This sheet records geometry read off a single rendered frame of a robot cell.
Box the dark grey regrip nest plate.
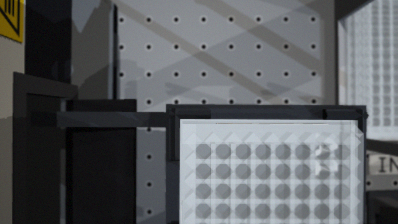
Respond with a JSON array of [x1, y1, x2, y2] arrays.
[[366, 190, 398, 224]]

